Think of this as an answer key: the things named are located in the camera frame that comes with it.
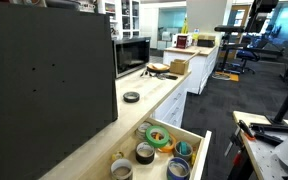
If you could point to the green tape roll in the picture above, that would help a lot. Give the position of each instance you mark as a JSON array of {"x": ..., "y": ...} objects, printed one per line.
[{"x": 158, "y": 130}]

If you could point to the black tape roll on counter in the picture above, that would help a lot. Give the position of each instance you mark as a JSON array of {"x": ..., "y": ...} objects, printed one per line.
[{"x": 131, "y": 97}]

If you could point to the white drawer cabinet front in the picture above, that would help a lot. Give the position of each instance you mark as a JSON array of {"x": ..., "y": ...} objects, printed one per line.
[{"x": 171, "y": 110}]

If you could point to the clear tape roll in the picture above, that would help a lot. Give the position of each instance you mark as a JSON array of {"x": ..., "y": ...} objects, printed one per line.
[{"x": 141, "y": 130}]

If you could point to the open wooden drawer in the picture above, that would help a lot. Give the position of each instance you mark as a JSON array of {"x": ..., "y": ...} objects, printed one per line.
[{"x": 100, "y": 169}]

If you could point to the orange tape roll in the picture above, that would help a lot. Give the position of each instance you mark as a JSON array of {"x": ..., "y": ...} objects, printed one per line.
[{"x": 168, "y": 148}]

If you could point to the black tape roll in drawer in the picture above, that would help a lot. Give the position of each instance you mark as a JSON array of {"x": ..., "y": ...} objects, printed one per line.
[{"x": 145, "y": 153}]

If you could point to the grey teal tape roll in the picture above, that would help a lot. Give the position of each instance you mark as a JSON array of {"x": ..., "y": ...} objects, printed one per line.
[{"x": 183, "y": 150}]

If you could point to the small yellow tape roll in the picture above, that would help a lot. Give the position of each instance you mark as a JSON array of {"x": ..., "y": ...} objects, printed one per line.
[{"x": 117, "y": 155}]

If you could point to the white grey tape roll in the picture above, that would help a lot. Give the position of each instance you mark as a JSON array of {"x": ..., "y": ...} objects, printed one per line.
[{"x": 121, "y": 169}]

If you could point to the blue tape roll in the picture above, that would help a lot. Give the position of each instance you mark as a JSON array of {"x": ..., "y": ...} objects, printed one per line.
[{"x": 178, "y": 169}]

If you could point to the black utensils on counter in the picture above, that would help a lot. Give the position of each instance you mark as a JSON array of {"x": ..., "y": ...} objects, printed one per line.
[{"x": 158, "y": 75}]

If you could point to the wooden plate with food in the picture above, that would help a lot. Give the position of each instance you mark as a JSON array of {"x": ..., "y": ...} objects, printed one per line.
[{"x": 157, "y": 67}]

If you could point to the black microwave oven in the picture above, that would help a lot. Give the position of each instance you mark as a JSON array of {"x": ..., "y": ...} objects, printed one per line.
[{"x": 130, "y": 54}]

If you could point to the red white box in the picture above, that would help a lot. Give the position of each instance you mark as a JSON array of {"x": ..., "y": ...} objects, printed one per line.
[{"x": 183, "y": 41}]

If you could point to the black box on island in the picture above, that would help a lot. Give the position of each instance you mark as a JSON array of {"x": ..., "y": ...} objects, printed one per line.
[{"x": 206, "y": 41}]

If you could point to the large black panel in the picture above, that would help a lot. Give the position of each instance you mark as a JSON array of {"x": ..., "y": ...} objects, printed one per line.
[{"x": 57, "y": 86}]

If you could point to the blue office chair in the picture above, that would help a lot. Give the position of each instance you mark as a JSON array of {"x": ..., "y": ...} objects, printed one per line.
[{"x": 246, "y": 56}]

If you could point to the black clamp tool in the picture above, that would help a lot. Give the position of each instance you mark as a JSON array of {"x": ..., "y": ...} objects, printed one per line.
[{"x": 272, "y": 140}]

